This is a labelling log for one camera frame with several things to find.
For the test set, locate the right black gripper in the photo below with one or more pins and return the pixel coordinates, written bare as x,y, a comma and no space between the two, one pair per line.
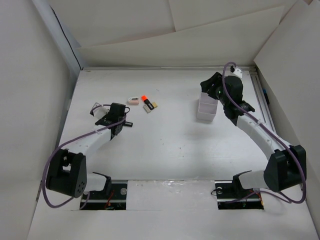
217,79

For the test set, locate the orange highlighter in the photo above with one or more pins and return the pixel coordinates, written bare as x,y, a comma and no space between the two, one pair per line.
147,102

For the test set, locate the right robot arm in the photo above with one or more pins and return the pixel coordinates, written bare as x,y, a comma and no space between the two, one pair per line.
286,166

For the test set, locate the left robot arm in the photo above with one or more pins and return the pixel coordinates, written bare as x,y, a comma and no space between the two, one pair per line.
67,168

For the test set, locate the white divided paper container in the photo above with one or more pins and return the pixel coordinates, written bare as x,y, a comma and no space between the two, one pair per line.
207,108

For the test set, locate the grey dirty eraser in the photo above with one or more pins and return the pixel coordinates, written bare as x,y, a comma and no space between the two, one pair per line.
147,109

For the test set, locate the pink white eraser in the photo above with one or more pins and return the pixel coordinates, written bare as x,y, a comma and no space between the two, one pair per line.
133,101

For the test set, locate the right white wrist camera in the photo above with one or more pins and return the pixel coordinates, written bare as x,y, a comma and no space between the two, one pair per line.
236,71

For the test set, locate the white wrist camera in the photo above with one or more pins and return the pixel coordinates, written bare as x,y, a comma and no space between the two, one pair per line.
98,111
236,71

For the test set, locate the aluminium frame rail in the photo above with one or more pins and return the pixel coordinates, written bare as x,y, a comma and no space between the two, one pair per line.
263,113

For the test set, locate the blue object on rail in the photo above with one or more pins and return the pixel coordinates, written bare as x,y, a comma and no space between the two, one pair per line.
266,96

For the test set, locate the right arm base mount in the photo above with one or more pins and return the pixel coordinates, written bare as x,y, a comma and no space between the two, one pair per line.
230,195

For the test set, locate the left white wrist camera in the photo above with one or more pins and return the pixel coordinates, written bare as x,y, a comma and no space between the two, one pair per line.
98,111

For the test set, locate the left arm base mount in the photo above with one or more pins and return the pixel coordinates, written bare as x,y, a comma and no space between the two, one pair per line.
103,193

